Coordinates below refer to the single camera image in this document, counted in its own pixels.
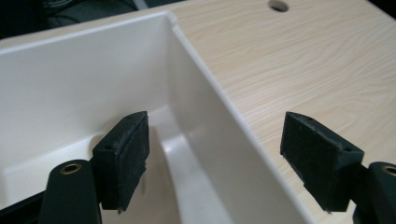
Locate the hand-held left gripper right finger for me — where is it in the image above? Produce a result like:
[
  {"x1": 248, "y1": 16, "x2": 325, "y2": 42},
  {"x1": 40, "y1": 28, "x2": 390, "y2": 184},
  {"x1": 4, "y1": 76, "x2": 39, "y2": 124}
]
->
[{"x1": 279, "y1": 111, "x2": 372, "y2": 213}]

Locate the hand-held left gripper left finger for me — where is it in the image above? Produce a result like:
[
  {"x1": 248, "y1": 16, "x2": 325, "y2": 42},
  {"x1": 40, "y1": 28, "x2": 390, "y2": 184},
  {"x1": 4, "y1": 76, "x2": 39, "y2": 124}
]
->
[{"x1": 90, "y1": 110, "x2": 150, "y2": 215}]

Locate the white plastic storage box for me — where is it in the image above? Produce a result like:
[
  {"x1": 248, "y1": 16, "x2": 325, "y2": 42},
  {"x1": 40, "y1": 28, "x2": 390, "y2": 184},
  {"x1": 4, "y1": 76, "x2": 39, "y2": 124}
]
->
[{"x1": 0, "y1": 9, "x2": 325, "y2": 224}]

